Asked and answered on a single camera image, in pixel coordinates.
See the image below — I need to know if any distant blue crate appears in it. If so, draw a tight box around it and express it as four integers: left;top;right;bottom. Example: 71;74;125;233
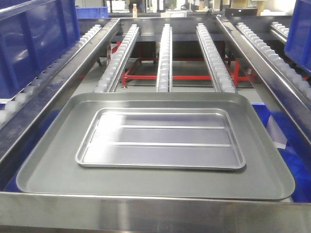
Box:
76;7;109;18

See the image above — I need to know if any red metal cart frame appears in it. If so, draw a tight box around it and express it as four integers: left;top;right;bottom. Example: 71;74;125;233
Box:
121;58;252;88

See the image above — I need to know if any far left roller rail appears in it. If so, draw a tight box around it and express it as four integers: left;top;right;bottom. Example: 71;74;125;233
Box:
0;24;103;127

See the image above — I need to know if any middle white roller rail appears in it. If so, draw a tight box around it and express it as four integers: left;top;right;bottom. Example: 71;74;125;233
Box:
156;24;173;92

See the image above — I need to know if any small silver metal tray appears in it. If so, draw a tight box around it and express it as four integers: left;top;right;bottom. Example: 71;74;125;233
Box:
75;107;246;171

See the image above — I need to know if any right white roller rail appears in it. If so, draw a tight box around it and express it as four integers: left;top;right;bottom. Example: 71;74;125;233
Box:
196;23;237;94

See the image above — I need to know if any white paper label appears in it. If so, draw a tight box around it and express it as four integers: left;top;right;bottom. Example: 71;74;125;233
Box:
266;116;288;149

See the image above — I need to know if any blue bin below right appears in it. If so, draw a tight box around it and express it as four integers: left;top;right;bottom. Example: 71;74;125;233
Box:
252;102;311;202

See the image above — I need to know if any stainless steel front bar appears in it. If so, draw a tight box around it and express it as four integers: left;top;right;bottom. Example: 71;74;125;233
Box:
0;192;311;233

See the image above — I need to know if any blue plastic box right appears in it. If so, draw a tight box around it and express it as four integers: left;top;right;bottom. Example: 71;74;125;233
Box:
285;0;311;73

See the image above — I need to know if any blue plastic box left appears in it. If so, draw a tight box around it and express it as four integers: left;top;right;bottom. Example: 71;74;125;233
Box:
0;0;80;99

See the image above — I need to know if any orange capped bottle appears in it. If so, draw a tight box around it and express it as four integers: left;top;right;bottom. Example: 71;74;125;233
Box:
132;3;138;18

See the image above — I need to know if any large grey serving tray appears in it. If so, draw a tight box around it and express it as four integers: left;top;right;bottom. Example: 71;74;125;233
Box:
16;93;295;200

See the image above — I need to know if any blue plastic box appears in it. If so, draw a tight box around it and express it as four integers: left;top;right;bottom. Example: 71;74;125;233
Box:
0;0;80;99
285;0;311;73

